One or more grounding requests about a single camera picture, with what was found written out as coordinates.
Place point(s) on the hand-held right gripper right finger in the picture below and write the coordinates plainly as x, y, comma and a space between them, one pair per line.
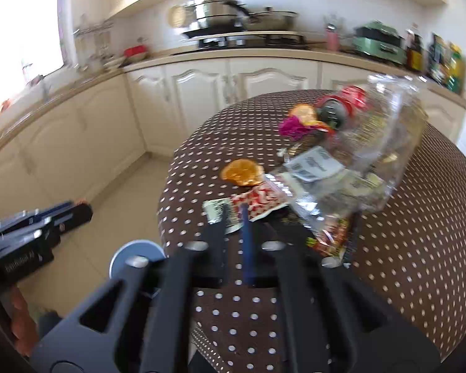
249, 248

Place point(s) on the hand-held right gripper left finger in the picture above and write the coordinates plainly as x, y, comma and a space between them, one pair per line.
219, 248

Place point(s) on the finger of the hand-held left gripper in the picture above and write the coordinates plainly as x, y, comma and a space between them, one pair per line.
73, 219
35, 217

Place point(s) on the gold and clear snack bag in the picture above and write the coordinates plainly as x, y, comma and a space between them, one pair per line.
372, 143

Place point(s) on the person's left hand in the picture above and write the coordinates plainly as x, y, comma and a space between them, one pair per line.
22, 318

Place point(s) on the green and white sachet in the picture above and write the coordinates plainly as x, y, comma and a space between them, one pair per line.
215, 209

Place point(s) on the red and white wrapper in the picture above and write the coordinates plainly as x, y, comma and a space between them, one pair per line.
258, 200

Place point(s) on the round light blue stool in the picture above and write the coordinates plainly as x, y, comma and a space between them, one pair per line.
138, 250

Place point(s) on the orange wrapped candy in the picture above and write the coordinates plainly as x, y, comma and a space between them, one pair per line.
242, 171

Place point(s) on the red and yellow snack wrapper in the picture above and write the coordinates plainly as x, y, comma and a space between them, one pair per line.
330, 237

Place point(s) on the pink wrapper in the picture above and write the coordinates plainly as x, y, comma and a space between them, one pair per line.
293, 128

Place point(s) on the orange peel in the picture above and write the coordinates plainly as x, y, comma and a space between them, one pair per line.
303, 113

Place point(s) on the cream lower kitchen cabinets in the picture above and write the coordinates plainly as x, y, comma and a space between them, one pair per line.
202, 97

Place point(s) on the red can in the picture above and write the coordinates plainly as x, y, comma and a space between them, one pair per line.
336, 108

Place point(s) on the red bowl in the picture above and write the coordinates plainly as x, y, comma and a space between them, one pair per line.
135, 51

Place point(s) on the beige kitchen countertop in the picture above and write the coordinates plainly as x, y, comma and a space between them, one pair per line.
159, 59

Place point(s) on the hanging utensil rack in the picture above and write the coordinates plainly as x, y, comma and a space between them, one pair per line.
93, 31

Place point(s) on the window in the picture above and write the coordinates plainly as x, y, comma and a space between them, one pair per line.
19, 27

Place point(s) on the black gas stove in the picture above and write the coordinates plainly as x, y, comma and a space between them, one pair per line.
252, 40

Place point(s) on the pink utensil holder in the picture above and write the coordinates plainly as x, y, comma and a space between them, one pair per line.
332, 39

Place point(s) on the round woven trivet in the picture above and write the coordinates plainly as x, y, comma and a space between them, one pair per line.
176, 16

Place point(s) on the steel wok with lid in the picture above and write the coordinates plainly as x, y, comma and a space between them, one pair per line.
270, 19

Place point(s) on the stacked steel pots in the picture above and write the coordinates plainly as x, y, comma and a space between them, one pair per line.
213, 9

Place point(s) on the green electric cooker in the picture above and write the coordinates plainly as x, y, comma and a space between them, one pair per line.
380, 42

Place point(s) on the dark sauce bottle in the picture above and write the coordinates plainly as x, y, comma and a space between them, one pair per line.
413, 52

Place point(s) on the green yellow packets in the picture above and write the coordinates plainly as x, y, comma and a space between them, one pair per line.
437, 60

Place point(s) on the yellow oil bottle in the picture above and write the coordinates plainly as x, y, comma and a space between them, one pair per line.
456, 70

